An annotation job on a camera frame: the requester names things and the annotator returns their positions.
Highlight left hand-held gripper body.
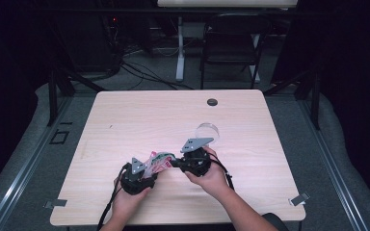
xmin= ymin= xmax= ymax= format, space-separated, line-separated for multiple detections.
xmin=119 ymin=157 xmax=158 ymax=196

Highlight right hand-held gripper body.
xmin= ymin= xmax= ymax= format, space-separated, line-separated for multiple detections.
xmin=178 ymin=137 xmax=215 ymax=178

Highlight pink and white snack bag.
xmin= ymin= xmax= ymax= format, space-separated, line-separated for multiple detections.
xmin=143 ymin=151 xmax=177 ymax=179

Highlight person's left hand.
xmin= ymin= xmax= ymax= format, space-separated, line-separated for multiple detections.
xmin=110 ymin=176 xmax=152 ymax=219

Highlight person's right hand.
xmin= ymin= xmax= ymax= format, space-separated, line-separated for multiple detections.
xmin=184 ymin=146 xmax=231 ymax=198

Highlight grey tape strip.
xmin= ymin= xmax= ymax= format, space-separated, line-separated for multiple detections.
xmin=43 ymin=198 xmax=68 ymax=210
xmin=288 ymin=192 xmax=311 ymax=207

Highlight person's dark clothed leg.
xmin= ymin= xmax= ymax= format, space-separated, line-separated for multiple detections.
xmin=262 ymin=212 xmax=291 ymax=231

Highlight white desk leg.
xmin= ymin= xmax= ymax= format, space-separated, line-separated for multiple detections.
xmin=251 ymin=33 xmax=262 ymax=84
xmin=175 ymin=15 xmax=187 ymax=83

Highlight black metal stand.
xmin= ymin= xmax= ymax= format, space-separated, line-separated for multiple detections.
xmin=262 ymin=67 xmax=322 ymax=131
xmin=45 ymin=67 xmax=108 ymax=127

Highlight black folding chair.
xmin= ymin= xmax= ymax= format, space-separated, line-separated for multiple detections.
xmin=199 ymin=13 xmax=273 ymax=90

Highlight dark equipment cabinet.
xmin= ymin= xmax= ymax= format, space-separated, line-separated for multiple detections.
xmin=57 ymin=13 xmax=122 ymax=74

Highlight white desk top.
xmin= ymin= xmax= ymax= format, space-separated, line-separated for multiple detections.
xmin=156 ymin=0 xmax=299 ymax=9

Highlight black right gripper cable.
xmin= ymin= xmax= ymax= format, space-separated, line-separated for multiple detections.
xmin=207 ymin=153 xmax=236 ymax=193

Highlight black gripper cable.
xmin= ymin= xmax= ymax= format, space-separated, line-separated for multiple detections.
xmin=207 ymin=153 xmax=236 ymax=193
xmin=95 ymin=164 xmax=129 ymax=231

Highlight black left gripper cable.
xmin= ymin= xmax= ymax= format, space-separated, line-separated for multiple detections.
xmin=95 ymin=164 xmax=129 ymax=231

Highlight black floor cables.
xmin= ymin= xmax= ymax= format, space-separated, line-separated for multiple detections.
xmin=119 ymin=60 xmax=195 ymax=91

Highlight aluminium floor rail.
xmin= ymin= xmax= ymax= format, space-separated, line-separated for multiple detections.
xmin=0 ymin=95 xmax=74 ymax=231
xmin=296 ymin=95 xmax=370 ymax=231

